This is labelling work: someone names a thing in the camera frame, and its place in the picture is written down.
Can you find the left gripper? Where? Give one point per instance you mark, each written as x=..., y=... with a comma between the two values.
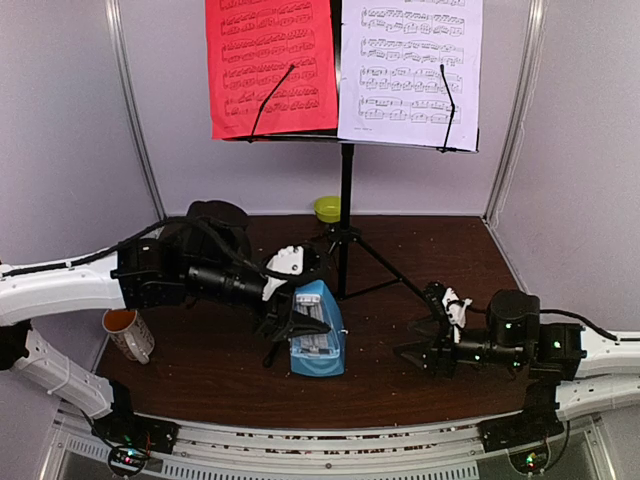
x=277, y=325

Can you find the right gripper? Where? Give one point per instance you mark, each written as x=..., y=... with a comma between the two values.
x=443, y=343

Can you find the blue metronome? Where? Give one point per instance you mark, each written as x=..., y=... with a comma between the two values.
x=319, y=355

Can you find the black music stand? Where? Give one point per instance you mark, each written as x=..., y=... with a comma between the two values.
x=343, y=234

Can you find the white sheet music paper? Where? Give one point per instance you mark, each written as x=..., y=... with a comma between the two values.
x=410, y=73

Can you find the red sheet music paper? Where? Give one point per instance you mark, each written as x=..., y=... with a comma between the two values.
x=271, y=67

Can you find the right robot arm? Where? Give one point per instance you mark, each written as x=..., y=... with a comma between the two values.
x=575, y=367

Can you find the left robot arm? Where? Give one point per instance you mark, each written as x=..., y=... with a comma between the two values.
x=204, y=255

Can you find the green plastic bowl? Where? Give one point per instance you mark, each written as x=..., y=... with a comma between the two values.
x=327, y=209

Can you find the white patterned mug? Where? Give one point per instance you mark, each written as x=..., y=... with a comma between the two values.
x=131, y=335

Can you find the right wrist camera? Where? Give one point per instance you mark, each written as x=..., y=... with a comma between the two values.
x=455, y=310

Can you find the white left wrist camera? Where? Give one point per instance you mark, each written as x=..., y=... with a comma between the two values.
x=288, y=260

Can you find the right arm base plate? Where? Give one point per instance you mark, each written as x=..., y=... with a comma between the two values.
x=534, y=443

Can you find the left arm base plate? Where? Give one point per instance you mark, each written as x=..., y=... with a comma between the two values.
x=131, y=439

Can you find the right aluminium corner post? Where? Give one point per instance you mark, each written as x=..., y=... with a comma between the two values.
x=524, y=93

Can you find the aluminium corner post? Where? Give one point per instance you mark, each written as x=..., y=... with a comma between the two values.
x=524, y=93
x=118, y=41

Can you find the left aluminium corner post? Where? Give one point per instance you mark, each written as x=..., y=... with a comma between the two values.
x=118, y=41

